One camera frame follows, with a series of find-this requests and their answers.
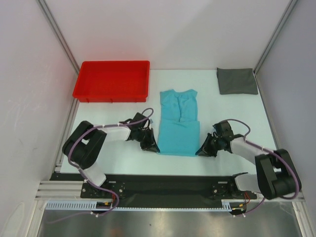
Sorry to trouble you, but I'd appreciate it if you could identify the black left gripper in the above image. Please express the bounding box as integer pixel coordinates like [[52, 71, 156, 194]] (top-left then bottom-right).
[[136, 128, 159, 154]]

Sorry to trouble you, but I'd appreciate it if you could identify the red plastic tray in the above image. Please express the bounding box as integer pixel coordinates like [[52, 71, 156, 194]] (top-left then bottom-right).
[[73, 61, 150, 103]]

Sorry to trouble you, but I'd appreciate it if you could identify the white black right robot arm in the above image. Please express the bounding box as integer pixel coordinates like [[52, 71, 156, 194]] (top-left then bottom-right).
[[196, 119, 302, 200]]

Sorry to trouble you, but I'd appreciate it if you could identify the folded grey t-shirt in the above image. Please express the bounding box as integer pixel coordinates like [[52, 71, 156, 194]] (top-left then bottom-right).
[[216, 68, 258, 95]]

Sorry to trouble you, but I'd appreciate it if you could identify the light blue t-shirt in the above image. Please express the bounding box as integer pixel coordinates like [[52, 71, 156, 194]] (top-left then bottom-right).
[[158, 89, 200, 157]]

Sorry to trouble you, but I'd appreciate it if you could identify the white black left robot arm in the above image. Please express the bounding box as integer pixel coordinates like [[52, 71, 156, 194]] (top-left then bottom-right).
[[62, 112, 160, 198]]

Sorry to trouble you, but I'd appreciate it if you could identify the white slotted cable duct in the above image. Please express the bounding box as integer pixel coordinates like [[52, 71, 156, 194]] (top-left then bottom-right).
[[45, 199, 247, 212]]

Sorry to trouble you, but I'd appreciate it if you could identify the right aluminium corner post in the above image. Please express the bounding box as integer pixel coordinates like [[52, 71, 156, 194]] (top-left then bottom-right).
[[253, 0, 299, 75]]

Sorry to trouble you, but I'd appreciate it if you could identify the aluminium front frame rail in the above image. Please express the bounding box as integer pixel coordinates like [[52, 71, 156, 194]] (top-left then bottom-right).
[[34, 181, 306, 202]]

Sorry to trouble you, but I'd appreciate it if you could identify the aluminium corner post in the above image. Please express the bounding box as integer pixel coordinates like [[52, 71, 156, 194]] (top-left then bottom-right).
[[36, 0, 80, 75], [253, 0, 299, 75]]

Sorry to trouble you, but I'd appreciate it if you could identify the left aluminium corner post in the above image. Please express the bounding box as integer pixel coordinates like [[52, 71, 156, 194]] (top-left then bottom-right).
[[36, 0, 80, 75]]

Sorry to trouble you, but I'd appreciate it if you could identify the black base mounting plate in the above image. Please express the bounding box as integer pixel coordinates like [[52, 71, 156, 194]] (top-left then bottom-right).
[[49, 173, 257, 209]]

